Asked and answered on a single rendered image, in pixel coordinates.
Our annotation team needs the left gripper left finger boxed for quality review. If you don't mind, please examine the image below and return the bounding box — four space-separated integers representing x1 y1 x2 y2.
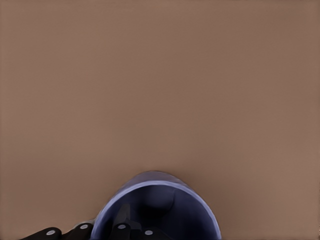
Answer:
17 218 96 240

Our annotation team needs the blue cup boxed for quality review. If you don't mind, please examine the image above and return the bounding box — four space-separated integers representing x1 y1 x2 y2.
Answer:
89 170 223 240

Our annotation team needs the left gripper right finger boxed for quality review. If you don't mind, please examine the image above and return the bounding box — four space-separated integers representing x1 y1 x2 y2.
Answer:
109 202 166 240

